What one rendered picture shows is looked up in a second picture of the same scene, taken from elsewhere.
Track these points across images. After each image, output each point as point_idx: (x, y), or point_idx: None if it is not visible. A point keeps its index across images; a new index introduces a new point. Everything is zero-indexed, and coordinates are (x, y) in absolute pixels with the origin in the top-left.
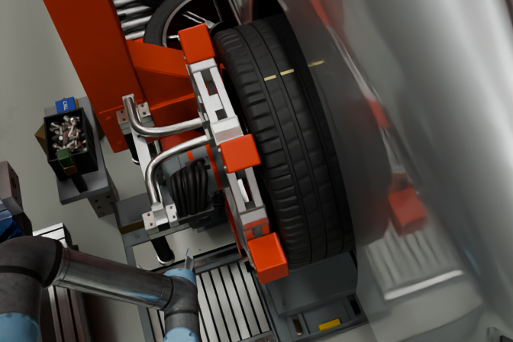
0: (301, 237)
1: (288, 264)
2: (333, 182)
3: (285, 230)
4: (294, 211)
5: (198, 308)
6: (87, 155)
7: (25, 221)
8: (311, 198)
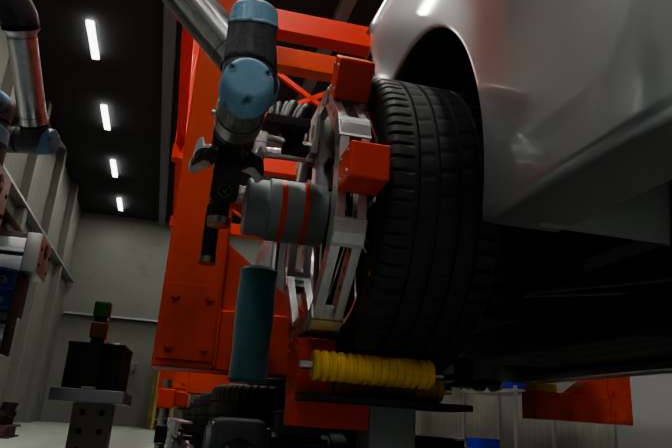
0: (409, 141)
1: (386, 213)
2: (449, 111)
3: (392, 128)
4: (404, 110)
5: (277, 70)
6: (119, 352)
7: (11, 327)
8: (424, 108)
